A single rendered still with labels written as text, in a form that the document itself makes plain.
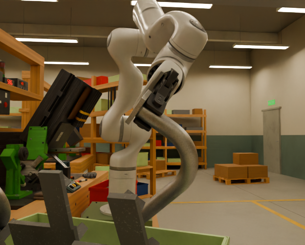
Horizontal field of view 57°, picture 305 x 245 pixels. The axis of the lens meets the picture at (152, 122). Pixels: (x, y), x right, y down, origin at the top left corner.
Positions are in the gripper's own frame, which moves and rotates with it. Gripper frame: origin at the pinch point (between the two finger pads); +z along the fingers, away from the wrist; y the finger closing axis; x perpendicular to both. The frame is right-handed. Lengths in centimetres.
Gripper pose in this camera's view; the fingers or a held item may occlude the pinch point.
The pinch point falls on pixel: (150, 112)
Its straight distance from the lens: 47.4
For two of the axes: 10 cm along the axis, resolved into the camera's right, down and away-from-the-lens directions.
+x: 8.3, 5.5, 1.2
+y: 5.2, -6.8, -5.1
